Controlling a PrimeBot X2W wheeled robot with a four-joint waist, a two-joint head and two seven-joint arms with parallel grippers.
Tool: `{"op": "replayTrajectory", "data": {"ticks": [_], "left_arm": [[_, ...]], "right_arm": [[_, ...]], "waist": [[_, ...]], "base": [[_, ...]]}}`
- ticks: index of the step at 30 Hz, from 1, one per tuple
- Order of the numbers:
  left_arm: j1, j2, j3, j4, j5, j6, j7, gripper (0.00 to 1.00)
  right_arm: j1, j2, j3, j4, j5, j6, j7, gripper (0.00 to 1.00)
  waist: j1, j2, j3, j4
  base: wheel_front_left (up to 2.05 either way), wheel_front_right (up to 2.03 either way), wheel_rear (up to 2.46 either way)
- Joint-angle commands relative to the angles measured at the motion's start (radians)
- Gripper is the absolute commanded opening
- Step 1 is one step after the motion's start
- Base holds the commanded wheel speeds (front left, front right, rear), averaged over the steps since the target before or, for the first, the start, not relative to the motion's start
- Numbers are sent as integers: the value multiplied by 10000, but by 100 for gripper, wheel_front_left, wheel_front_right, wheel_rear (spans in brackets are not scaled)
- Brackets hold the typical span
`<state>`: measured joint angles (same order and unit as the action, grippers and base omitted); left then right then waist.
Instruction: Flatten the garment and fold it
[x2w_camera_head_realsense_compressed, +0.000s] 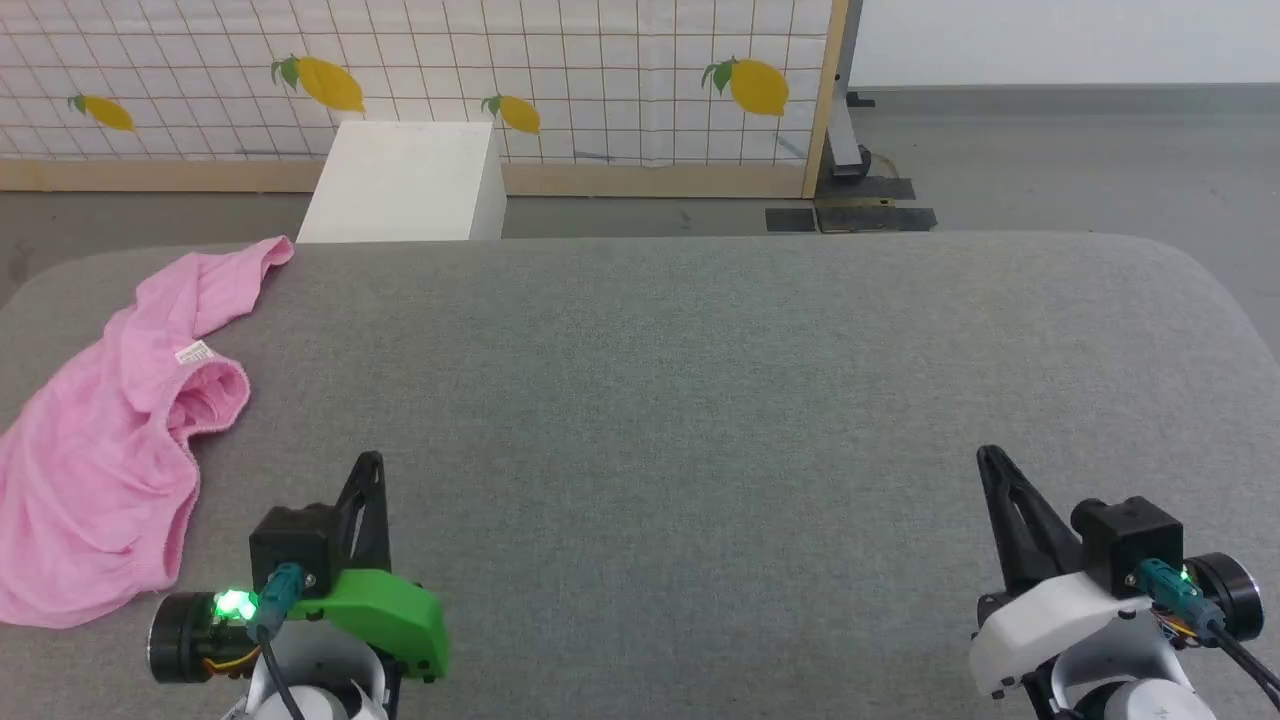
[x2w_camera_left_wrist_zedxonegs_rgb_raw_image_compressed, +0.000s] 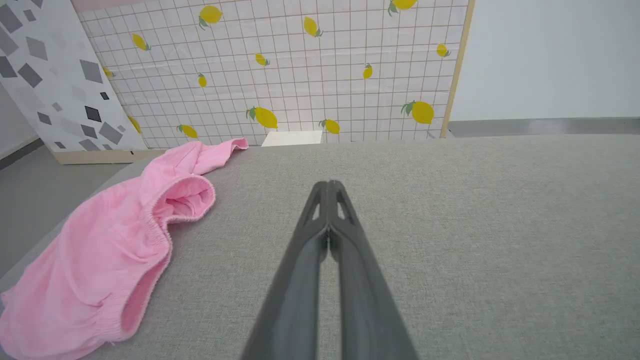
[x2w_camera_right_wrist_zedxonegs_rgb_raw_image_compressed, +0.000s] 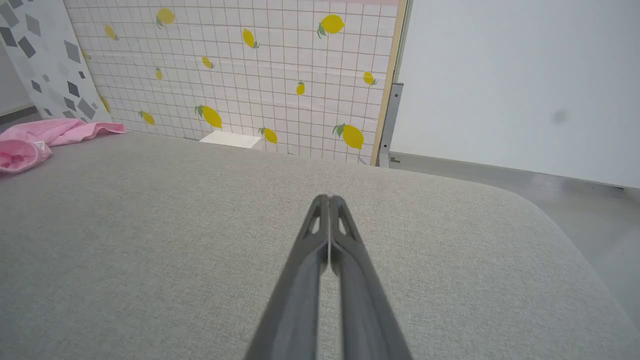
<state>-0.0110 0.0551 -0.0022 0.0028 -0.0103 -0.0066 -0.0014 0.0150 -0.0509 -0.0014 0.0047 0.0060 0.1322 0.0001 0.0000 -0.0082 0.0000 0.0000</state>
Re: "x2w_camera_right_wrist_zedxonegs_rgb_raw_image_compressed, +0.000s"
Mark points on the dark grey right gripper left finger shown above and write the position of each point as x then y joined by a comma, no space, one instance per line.
295,300

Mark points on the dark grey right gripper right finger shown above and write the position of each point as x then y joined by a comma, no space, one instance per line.
362,310

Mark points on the pink shorts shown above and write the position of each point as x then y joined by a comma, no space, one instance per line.
22,147

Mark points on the grey fabric sofa cushion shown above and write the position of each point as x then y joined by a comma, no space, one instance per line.
150,250

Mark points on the white box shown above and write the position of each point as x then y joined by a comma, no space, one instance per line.
232,139

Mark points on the grey metal panel stand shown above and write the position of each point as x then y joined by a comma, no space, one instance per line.
392,120

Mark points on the lemon print grid panel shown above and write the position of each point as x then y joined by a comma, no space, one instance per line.
250,90

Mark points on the grey diamond pattern panel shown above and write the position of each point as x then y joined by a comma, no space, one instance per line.
50,60

